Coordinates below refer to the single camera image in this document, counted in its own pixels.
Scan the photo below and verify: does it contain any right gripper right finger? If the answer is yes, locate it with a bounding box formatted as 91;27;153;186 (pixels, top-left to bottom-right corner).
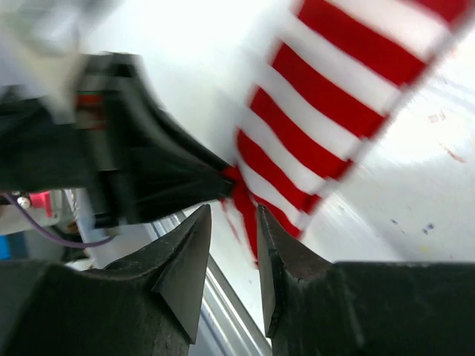
257;206;474;355

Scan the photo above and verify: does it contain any red white striped sock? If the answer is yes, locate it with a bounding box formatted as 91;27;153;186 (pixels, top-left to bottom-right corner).
222;1;474;261

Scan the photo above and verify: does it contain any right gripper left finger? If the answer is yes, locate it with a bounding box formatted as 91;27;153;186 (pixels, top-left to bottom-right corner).
1;205;212;355

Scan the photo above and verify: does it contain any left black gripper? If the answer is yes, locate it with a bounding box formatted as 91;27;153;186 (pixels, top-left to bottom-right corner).
0;51;149;231

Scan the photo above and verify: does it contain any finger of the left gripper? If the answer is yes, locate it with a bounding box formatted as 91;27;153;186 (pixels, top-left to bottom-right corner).
125;75;237;221

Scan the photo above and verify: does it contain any aluminium table frame rail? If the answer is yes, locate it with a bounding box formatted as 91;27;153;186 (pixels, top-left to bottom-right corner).
158;203;272;355

